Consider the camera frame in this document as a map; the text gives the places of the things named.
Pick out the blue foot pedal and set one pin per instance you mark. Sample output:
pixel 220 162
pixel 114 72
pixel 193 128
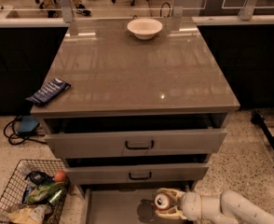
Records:
pixel 28 125

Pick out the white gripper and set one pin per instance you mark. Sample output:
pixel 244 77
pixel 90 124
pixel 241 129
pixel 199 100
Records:
pixel 190 205

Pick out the grey cabinet counter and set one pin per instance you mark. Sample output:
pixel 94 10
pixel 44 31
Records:
pixel 113 73

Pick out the yellow snack packet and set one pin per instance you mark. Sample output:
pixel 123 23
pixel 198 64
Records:
pixel 30 214

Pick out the black rolling cart frame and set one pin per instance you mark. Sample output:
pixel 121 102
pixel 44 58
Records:
pixel 272 134

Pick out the green chip bag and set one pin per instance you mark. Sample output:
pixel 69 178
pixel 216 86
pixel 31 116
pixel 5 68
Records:
pixel 40 193

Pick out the grey bottom drawer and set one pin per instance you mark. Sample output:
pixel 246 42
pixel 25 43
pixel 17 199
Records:
pixel 123 207

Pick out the black wire basket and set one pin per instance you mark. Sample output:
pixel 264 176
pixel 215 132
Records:
pixel 18 187

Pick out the grey middle drawer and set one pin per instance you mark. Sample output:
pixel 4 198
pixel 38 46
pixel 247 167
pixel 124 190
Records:
pixel 114 171

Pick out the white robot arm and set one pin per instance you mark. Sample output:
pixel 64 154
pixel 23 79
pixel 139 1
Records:
pixel 229 208

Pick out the white ceramic bowl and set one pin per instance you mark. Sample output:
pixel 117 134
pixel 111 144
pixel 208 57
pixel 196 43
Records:
pixel 144 28

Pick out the grey drawer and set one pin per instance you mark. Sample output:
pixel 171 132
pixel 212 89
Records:
pixel 131 144
pixel 114 171
pixel 123 207

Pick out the red coke can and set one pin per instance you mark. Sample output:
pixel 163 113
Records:
pixel 162 201

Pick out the person legs in background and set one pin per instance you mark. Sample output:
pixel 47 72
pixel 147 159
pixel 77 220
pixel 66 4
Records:
pixel 79 7

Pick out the orange fruit in basket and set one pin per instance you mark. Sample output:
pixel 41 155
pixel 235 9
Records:
pixel 60 176

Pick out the grey top drawer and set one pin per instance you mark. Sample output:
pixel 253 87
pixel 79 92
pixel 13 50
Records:
pixel 131 144

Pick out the blue snack bag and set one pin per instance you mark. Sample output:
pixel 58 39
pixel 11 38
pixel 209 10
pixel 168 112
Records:
pixel 48 92

